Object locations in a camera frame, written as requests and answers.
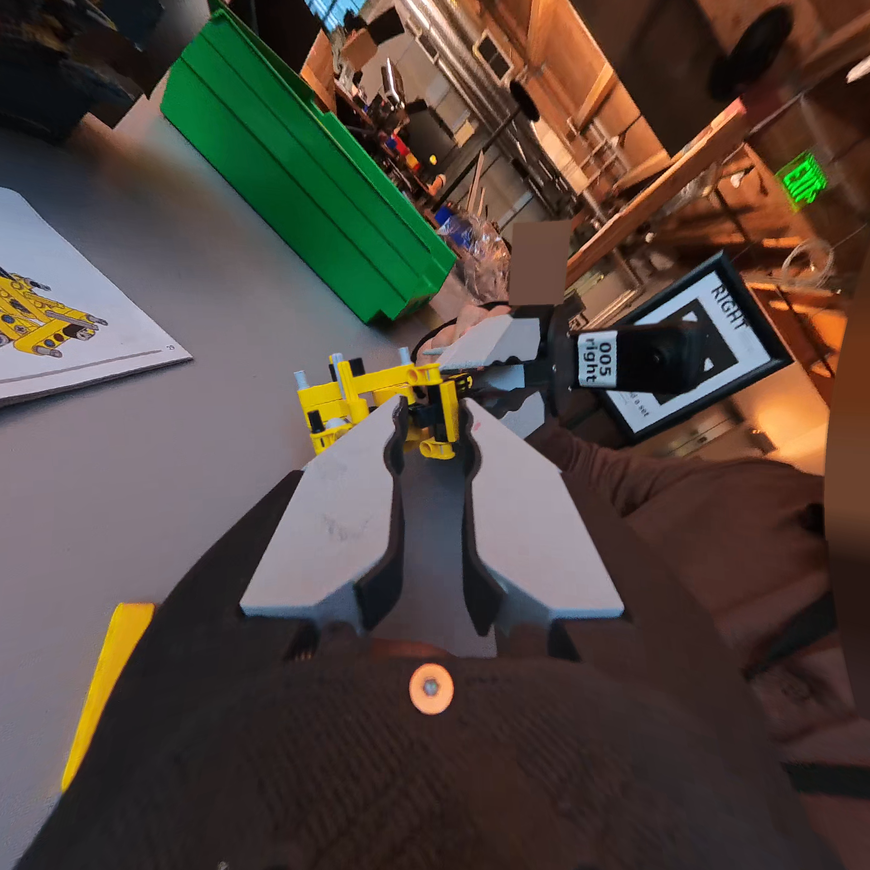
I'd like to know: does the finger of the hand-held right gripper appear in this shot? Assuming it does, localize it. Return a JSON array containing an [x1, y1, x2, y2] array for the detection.
[[437, 313, 545, 373], [486, 389, 549, 440]]

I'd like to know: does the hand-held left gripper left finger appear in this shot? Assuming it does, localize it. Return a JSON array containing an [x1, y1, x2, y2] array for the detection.
[[240, 396, 410, 631]]

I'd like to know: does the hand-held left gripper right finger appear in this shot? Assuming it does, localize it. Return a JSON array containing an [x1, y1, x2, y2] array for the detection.
[[461, 398, 625, 638]]

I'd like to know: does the yellow black lego model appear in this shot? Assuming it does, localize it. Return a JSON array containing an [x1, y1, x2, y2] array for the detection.
[[294, 347, 474, 462]]

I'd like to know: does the person's right forearm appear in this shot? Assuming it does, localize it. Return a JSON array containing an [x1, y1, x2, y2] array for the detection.
[[527, 416, 827, 599]]

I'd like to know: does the lego instruction booklet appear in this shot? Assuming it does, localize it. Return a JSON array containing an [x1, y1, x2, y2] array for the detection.
[[0, 187, 194, 407]]

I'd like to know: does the person's right hand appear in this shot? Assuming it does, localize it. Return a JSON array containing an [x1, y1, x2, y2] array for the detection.
[[413, 302, 512, 364]]

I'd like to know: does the clear plastic bag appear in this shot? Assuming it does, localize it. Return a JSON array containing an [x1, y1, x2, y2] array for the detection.
[[438, 204, 512, 305]]

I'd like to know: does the green exit sign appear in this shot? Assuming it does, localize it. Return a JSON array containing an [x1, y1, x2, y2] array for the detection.
[[775, 151, 829, 212]]

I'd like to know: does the green plastic bin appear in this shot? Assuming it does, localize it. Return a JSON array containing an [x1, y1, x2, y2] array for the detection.
[[161, 0, 458, 324]]

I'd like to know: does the yellow flat plastic piece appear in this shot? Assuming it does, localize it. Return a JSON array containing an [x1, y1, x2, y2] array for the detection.
[[61, 601, 157, 794]]

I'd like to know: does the person's brown clothing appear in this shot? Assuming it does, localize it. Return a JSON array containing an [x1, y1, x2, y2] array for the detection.
[[680, 585, 870, 870]]

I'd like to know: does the black round lamp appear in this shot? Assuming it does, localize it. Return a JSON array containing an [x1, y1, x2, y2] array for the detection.
[[709, 5, 794, 101]]

